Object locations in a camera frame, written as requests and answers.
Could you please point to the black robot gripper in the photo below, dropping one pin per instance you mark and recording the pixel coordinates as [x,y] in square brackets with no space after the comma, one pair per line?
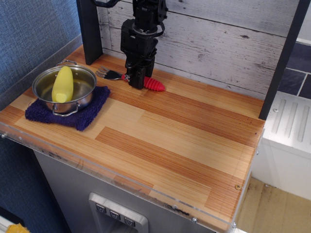
[140,50]

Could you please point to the red handled metal fork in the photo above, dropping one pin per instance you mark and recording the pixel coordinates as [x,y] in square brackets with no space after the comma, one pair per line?
[149,82]

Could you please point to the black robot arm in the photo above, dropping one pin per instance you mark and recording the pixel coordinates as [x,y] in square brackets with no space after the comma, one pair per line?
[149,16]

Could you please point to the small steel pot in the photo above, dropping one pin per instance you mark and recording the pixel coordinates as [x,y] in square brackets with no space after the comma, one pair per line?
[84,83]

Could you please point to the yellow toy corn cob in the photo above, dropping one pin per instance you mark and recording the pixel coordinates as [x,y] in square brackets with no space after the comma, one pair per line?
[62,90]

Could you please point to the purple terry cloth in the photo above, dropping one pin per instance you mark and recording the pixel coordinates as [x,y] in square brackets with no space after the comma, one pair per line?
[80,120]

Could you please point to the clear acrylic table edge guard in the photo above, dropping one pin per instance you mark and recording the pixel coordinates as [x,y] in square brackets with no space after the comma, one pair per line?
[214,205]

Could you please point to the grey toy fridge front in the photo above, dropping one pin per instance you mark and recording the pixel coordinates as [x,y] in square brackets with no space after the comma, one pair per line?
[72,183]

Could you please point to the silver dispenser button panel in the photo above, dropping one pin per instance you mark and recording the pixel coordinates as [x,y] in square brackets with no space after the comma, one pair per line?
[111,217]

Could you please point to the white ridged cabinet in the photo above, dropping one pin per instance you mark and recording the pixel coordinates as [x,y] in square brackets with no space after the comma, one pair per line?
[283,157]

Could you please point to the yellow black object bottom left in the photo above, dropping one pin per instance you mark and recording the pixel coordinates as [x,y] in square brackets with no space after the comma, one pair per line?
[14,228]

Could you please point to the left black upright post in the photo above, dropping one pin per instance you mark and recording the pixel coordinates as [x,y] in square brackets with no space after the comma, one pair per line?
[90,30]

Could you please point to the black upright post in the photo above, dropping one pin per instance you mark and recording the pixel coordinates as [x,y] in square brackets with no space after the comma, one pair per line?
[294,30]
[90,30]

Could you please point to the right black upright post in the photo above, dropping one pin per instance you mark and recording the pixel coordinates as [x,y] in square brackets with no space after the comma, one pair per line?
[294,30]

